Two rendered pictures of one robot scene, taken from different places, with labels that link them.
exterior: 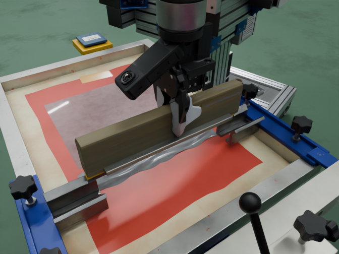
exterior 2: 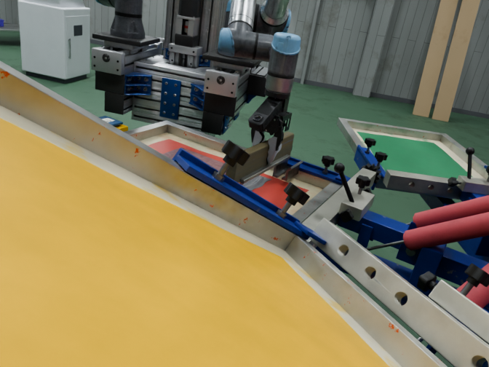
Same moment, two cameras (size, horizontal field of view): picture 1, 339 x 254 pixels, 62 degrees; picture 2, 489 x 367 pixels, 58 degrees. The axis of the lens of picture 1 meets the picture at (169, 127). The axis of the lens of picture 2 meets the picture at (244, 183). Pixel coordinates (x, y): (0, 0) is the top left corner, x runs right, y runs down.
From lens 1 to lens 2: 0.88 m
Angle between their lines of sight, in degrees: 30
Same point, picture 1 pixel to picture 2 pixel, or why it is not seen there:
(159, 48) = (269, 103)
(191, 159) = (264, 192)
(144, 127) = (258, 152)
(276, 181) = (325, 192)
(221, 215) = (306, 207)
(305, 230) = (362, 179)
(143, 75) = (268, 116)
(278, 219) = (341, 196)
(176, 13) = (284, 83)
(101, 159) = (241, 170)
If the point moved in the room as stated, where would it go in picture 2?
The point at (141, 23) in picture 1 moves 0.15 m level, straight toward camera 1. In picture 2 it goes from (140, 110) to (151, 120)
